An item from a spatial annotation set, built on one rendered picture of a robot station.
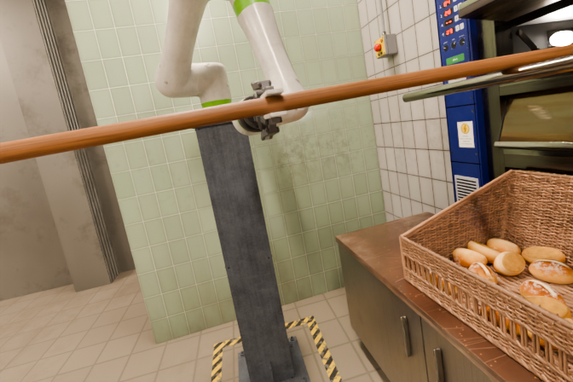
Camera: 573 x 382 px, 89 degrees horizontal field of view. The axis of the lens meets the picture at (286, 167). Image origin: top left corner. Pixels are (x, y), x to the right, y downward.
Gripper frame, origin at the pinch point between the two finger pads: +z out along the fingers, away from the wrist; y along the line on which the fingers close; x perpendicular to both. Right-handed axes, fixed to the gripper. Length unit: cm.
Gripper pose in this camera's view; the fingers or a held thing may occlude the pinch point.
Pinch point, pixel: (273, 104)
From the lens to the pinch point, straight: 54.1
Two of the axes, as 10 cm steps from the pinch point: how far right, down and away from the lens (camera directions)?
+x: -9.6, 2.0, -2.1
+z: 2.4, 1.0, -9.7
